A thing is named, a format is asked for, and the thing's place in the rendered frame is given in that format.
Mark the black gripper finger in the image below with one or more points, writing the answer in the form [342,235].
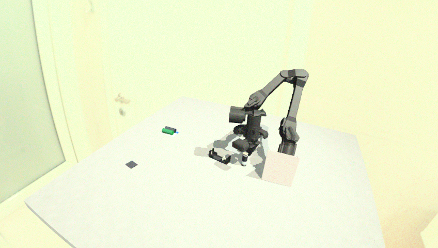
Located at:
[256,144]
[250,149]

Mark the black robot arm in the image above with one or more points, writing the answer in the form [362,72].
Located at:
[287,129]

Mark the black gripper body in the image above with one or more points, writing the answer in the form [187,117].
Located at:
[252,135]

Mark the black cylindrical battery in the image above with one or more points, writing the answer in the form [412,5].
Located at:
[244,158]

